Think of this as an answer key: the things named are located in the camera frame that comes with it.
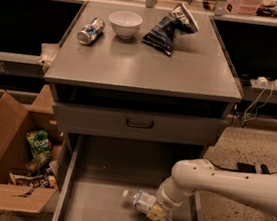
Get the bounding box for dark blue chip bag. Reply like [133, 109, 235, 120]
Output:
[142, 3, 199, 56]

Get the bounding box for dark snack packet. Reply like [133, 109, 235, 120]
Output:
[9, 172, 57, 189]

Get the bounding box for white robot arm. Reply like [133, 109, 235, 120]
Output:
[148, 158, 277, 221]

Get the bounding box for grey drawer cabinet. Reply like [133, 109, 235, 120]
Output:
[34, 0, 252, 172]

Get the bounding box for clear plastic water bottle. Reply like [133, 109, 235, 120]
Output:
[122, 189, 173, 221]

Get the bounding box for black power adapter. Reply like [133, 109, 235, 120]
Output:
[237, 162, 256, 173]

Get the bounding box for pink stacked containers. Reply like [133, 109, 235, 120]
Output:
[226, 0, 263, 15]

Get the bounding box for open cardboard box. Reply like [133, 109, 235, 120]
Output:
[0, 85, 64, 213]

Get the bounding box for white ceramic bowl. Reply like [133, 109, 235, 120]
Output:
[109, 11, 143, 39]

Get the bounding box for grey drawer with black handle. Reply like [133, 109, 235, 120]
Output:
[53, 101, 227, 146]

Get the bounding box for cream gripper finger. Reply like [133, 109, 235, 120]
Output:
[147, 204, 167, 221]

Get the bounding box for open grey bottom drawer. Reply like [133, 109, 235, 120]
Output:
[52, 135, 200, 221]

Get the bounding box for black floor bar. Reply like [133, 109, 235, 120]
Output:
[260, 164, 271, 175]

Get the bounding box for green snack bag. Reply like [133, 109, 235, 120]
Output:
[25, 130, 51, 168]

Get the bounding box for white charger plug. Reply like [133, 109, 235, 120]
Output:
[256, 76, 268, 86]

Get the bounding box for silver blue soda can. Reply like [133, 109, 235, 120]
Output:
[77, 18, 106, 46]

